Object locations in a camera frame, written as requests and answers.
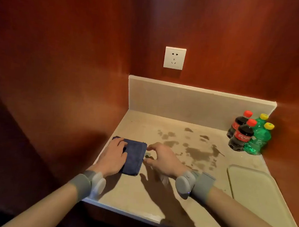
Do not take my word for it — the red-capped cola bottle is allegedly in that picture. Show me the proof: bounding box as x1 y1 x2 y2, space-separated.
226 108 253 141
227 117 258 153

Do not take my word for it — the beige plastic tray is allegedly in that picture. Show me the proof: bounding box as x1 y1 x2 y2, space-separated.
222 164 299 227

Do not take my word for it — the grey wrist tracker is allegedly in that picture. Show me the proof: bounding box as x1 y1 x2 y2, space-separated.
173 169 217 206
66 168 107 205

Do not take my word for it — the white wall socket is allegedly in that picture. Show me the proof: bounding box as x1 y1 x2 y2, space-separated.
163 46 187 71

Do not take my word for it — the person's left forearm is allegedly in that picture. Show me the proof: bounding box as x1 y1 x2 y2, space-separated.
1 177 80 227

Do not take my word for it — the dark blue cloth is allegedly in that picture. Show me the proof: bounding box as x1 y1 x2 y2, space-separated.
108 136 148 177

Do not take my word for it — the person's right hand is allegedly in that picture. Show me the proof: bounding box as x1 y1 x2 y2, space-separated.
142 141 190 180

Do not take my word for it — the yellow-capped green soda bottle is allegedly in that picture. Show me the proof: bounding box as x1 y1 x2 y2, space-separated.
252 113 270 132
242 120 275 157

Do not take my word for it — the beige stone backsplash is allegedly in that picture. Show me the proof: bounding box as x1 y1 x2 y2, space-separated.
124 74 279 135

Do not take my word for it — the grey left wrist tracker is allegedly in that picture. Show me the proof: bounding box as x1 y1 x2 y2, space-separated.
66 168 107 205

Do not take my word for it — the grey right wrist tracker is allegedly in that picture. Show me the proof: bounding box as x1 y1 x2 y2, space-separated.
173 169 217 206

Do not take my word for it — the person's left hand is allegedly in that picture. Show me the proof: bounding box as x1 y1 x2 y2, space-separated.
92 135 129 179

